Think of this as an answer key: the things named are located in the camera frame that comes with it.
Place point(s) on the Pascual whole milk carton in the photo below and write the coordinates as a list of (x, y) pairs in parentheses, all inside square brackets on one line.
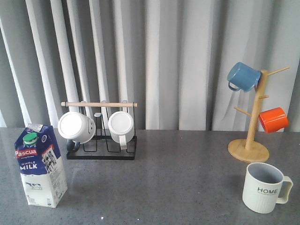
[(41, 166)]

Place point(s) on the cream HOME mug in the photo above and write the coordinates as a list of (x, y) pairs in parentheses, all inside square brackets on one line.
[(264, 187)]

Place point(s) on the white ribbed mug on rack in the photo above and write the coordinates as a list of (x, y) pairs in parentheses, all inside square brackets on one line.
[(121, 127)]

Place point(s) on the grey white curtain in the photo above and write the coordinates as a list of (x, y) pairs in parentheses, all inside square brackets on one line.
[(171, 57)]

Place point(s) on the white smooth mug on rack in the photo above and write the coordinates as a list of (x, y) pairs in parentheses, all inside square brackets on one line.
[(77, 129)]

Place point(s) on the blue enamel mug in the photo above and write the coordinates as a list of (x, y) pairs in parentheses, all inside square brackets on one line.
[(243, 77)]

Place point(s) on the wooden mug tree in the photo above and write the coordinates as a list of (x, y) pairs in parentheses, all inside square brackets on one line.
[(248, 150)]

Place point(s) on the orange enamel mug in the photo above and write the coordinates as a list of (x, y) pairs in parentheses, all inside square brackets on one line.
[(273, 120)]

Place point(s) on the black wire mug rack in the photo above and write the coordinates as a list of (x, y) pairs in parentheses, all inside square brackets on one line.
[(102, 146)]

